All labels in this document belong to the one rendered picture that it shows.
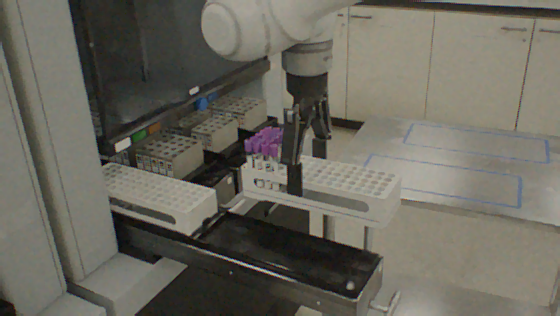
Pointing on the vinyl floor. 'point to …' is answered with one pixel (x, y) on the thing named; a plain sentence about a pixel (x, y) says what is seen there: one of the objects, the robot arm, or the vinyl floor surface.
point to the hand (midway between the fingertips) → (307, 172)
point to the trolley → (460, 198)
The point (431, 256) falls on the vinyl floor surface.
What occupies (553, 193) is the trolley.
